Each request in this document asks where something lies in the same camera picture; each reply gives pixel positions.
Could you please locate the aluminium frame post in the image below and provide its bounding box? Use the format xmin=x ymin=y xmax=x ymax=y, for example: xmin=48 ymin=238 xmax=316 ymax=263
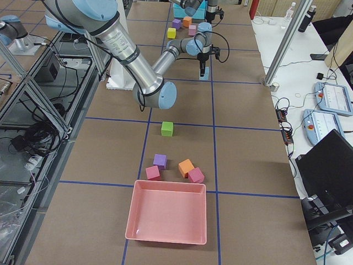
xmin=263 ymin=0 xmax=312 ymax=88

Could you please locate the magenta foam block front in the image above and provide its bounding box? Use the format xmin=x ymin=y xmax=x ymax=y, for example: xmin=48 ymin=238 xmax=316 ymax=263
xmin=188 ymin=167 xmax=205 ymax=183

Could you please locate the orange foam block left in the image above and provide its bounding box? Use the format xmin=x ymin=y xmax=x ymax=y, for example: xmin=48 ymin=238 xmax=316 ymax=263
xmin=183 ymin=16 xmax=192 ymax=28

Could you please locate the small black adapter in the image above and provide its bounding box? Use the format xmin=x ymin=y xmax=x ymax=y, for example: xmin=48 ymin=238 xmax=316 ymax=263
xmin=317 ymin=73 xmax=324 ymax=80

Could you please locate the pink plastic tray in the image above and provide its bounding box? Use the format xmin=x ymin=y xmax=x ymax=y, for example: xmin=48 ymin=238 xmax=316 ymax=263
xmin=125 ymin=180 xmax=207 ymax=245

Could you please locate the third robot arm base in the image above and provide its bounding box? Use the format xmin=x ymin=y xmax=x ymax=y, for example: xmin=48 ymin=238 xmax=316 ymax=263
xmin=1 ymin=15 xmax=39 ymax=56

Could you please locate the orange foam block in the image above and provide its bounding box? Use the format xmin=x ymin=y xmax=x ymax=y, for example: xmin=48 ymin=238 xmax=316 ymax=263
xmin=178 ymin=159 xmax=195 ymax=178
xmin=183 ymin=16 xmax=192 ymax=28

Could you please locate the cyan plastic bin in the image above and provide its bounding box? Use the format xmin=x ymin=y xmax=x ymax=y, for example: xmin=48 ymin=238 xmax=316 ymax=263
xmin=173 ymin=1 xmax=207 ymax=22

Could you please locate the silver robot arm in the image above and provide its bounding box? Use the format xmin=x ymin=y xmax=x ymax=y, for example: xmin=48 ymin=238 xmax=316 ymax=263
xmin=43 ymin=1 xmax=212 ymax=109
xmin=170 ymin=0 xmax=224 ymax=24

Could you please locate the purple foam block right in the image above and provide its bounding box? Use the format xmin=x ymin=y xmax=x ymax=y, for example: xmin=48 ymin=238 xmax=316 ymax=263
xmin=153 ymin=154 xmax=168 ymax=170

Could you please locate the green foam block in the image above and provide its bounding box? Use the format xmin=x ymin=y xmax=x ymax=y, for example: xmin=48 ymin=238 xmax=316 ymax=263
xmin=161 ymin=121 xmax=174 ymax=137

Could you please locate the black laptop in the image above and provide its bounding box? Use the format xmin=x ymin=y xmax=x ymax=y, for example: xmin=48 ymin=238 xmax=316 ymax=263
xmin=295 ymin=129 xmax=352 ymax=206

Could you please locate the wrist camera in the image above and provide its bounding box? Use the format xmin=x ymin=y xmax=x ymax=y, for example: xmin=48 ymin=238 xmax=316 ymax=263
xmin=217 ymin=8 xmax=224 ymax=20
xmin=210 ymin=45 xmax=220 ymax=60

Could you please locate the purple foam block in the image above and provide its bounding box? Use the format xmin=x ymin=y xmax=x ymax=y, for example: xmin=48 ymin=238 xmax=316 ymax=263
xmin=153 ymin=154 xmax=168 ymax=170
xmin=172 ymin=18 xmax=182 ymax=30

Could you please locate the purple foam block left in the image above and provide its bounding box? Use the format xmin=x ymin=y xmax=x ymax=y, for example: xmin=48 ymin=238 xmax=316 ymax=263
xmin=172 ymin=18 xmax=182 ymax=30

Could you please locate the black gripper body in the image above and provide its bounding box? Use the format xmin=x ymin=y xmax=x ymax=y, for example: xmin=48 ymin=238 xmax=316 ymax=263
xmin=206 ymin=11 xmax=216 ymax=24
xmin=197 ymin=52 xmax=210 ymax=63

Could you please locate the magenta foam block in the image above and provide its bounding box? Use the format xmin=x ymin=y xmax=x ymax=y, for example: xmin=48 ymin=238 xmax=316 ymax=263
xmin=188 ymin=167 xmax=205 ymax=183
xmin=145 ymin=166 xmax=161 ymax=181

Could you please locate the light blue block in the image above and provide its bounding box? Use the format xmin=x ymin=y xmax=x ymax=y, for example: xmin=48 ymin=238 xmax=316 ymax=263
xmin=199 ymin=66 xmax=210 ymax=81

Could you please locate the lilac foam block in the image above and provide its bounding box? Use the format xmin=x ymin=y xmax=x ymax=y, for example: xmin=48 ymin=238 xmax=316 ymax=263
xmin=188 ymin=24 xmax=197 ymax=36

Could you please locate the black camera cable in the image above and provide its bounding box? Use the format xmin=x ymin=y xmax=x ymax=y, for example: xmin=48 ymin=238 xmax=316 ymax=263
xmin=176 ymin=30 xmax=231 ymax=63

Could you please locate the yellow foam block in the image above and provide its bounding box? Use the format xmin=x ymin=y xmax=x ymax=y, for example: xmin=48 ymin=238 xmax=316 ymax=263
xmin=167 ymin=27 xmax=177 ymax=39

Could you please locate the clear sanitizer bottle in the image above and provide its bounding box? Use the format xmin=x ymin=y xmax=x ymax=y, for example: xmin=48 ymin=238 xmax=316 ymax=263
xmin=284 ymin=2 xmax=296 ymax=21

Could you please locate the orange foam block right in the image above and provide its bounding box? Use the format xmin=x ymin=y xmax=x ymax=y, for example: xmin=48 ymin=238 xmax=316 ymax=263
xmin=178 ymin=159 xmax=195 ymax=178

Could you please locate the far teach pendant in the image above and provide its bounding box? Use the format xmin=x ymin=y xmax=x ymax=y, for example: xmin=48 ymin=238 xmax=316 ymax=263
xmin=314 ymin=82 xmax=352 ymax=116

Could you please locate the black power strip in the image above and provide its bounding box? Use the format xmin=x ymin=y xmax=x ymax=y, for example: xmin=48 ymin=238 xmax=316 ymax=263
xmin=275 ymin=109 xmax=294 ymax=146

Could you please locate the black water bottle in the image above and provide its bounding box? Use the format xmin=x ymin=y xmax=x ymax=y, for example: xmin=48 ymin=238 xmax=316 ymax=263
xmin=298 ymin=5 xmax=317 ymax=33

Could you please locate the near teach pendant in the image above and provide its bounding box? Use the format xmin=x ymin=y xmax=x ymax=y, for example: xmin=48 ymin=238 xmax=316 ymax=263
xmin=303 ymin=109 xmax=345 ymax=146

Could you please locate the teach pendant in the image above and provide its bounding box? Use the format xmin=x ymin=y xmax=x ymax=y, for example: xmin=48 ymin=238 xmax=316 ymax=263
xmin=314 ymin=82 xmax=352 ymax=116
xmin=303 ymin=109 xmax=345 ymax=146

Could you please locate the magenta foam block rear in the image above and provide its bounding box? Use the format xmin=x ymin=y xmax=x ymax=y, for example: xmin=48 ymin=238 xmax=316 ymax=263
xmin=145 ymin=166 xmax=161 ymax=181

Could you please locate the black phone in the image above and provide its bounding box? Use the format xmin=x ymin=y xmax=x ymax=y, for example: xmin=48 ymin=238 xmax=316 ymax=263
xmin=310 ymin=54 xmax=327 ymax=61

